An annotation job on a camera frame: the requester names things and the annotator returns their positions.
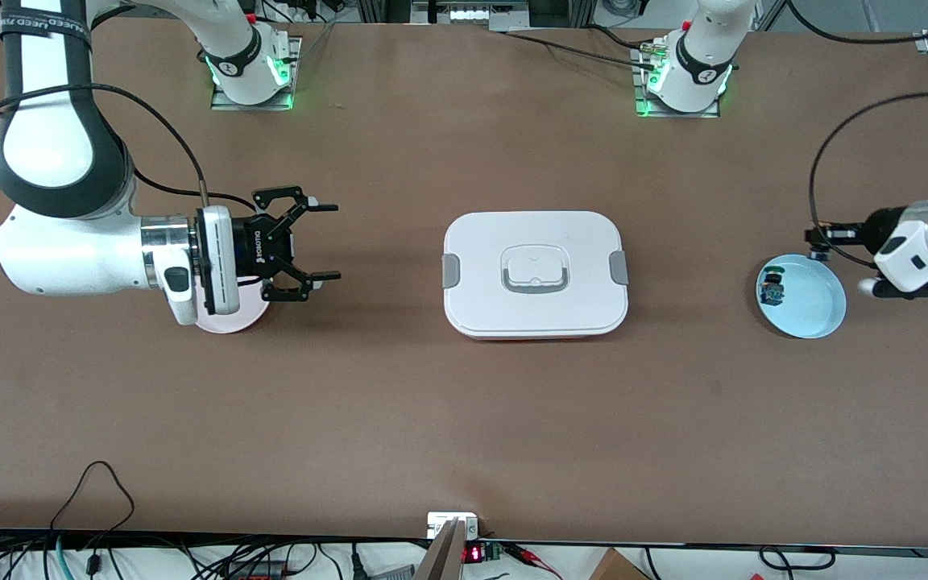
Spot aluminium bar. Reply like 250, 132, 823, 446
412, 520, 469, 580

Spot white lunch box grey handle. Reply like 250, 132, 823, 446
441, 211, 630, 341

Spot red clip leads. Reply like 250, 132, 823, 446
504, 544, 563, 580

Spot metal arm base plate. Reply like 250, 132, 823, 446
633, 40, 723, 119
210, 35, 304, 112

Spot light blue round plate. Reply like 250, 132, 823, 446
756, 254, 847, 340

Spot black power cable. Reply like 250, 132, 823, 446
500, 24, 662, 67

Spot black camera cable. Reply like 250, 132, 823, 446
809, 90, 928, 268
0, 84, 209, 207

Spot looped black cable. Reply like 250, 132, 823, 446
49, 461, 136, 557

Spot green blue push-button switch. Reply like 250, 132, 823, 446
759, 264, 788, 308

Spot brown cardboard box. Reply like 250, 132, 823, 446
589, 548, 652, 580

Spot flat black cable loop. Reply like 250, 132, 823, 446
758, 545, 837, 571

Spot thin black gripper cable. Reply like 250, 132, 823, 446
130, 171, 259, 209

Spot white metal bracket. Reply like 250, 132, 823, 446
427, 512, 481, 541

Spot white power strip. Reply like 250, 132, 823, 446
410, 0, 531, 27

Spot pale pink round plate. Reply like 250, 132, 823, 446
193, 274, 271, 335

